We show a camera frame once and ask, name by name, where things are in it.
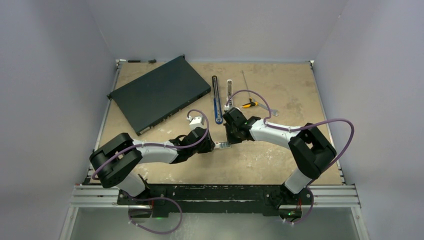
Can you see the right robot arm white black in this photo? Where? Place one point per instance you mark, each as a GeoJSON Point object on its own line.
{"type": "Point", "coordinates": [311, 150]}

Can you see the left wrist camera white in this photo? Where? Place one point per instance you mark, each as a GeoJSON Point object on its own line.
{"type": "Point", "coordinates": [196, 122]}

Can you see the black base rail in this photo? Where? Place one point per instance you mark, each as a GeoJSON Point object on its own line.
{"type": "Point", "coordinates": [268, 200]}

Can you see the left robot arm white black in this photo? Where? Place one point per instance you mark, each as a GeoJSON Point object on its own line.
{"type": "Point", "coordinates": [115, 161]}

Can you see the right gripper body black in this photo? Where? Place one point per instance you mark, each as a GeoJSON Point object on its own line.
{"type": "Point", "coordinates": [232, 136]}

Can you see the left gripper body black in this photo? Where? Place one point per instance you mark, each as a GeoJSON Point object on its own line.
{"type": "Point", "coordinates": [205, 147]}

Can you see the blue black stapler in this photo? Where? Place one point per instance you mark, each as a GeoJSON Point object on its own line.
{"type": "Point", "coordinates": [216, 101]}

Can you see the dark network switch box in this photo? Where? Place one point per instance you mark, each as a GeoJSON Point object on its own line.
{"type": "Point", "coordinates": [160, 93]}

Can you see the silver open-end wrench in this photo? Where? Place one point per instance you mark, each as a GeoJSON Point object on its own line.
{"type": "Point", "coordinates": [273, 112]}

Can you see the yellow black T-handle hex key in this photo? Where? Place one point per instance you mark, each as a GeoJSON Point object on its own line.
{"type": "Point", "coordinates": [251, 101]}

